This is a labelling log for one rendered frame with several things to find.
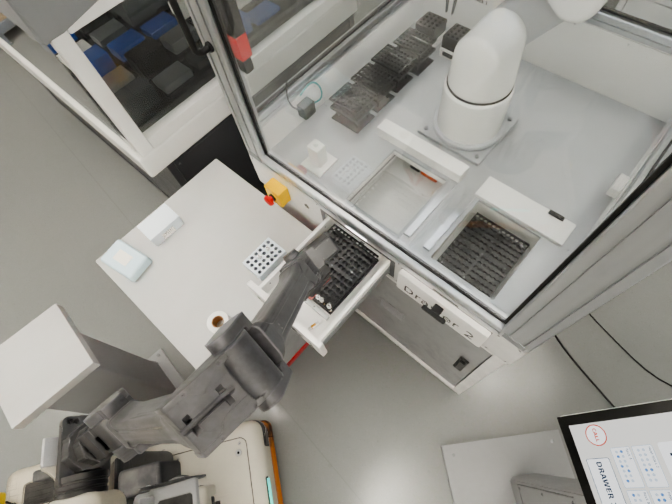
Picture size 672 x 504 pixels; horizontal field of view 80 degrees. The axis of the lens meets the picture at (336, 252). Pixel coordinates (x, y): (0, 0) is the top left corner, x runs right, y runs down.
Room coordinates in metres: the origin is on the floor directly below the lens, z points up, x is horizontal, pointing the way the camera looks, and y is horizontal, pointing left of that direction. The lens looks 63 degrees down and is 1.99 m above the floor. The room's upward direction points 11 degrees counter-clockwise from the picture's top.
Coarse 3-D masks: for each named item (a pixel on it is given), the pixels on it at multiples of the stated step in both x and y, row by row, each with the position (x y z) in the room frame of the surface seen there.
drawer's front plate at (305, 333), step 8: (256, 288) 0.46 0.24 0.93; (256, 296) 0.48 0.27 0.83; (264, 296) 0.44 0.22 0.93; (296, 320) 0.35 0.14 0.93; (296, 328) 0.33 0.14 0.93; (304, 328) 0.32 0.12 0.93; (304, 336) 0.31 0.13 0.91; (312, 336) 0.30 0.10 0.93; (312, 344) 0.29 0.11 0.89; (320, 344) 0.27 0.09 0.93; (320, 352) 0.27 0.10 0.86
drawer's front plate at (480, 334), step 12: (408, 276) 0.41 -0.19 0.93; (420, 288) 0.37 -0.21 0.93; (420, 300) 0.36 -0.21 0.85; (432, 300) 0.34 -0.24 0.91; (444, 300) 0.32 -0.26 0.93; (444, 312) 0.30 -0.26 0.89; (456, 312) 0.28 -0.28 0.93; (456, 324) 0.27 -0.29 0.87; (468, 324) 0.25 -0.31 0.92; (468, 336) 0.23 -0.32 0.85; (480, 336) 0.22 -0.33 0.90
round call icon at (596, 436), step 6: (582, 426) -0.03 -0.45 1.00; (588, 426) -0.03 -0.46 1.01; (594, 426) -0.03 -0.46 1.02; (600, 426) -0.04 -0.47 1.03; (588, 432) -0.04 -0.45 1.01; (594, 432) -0.05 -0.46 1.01; (600, 432) -0.05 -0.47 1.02; (588, 438) -0.06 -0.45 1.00; (594, 438) -0.06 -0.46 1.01; (600, 438) -0.06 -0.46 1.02; (606, 438) -0.06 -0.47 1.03; (588, 444) -0.07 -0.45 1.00; (594, 444) -0.07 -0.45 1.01; (600, 444) -0.07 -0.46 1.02; (606, 444) -0.07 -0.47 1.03
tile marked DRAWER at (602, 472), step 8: (592, 464) -0.10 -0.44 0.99; (600, 464) -0.10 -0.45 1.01; (608, 464) -0.11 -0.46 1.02; (592, 472) -0.12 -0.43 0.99; (600, 472) -0.12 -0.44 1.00; (608, 472) -0.12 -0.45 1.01; (600, 480) -0.13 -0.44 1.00; (608, 480) -0.13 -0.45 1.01; (616, 480) -0.13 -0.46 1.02; (600, 488) -0.15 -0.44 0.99; (608, 488) -0.15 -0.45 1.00; (616, 488) -0.15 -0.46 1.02; (600, 496) -0.16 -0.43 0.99; (608, 496) -0.16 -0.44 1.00; (616, 496) -0.16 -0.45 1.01
